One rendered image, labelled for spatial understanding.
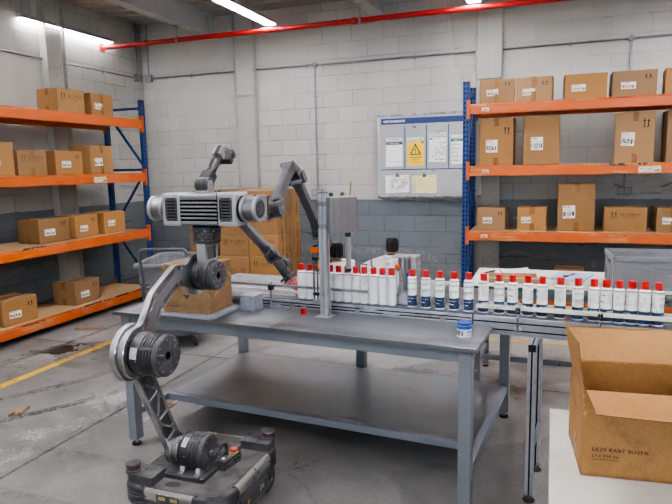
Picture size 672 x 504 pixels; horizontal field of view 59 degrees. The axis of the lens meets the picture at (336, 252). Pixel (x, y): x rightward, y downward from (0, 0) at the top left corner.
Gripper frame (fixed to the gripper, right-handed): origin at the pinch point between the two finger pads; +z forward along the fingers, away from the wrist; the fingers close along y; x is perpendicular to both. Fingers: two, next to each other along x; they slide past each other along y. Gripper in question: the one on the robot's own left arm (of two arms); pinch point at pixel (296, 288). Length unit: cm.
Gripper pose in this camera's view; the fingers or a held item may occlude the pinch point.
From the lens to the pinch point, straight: 347.8
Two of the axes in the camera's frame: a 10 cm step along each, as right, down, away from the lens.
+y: 4.0, -1.6, 9.0
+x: -7.1, 5.7, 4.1
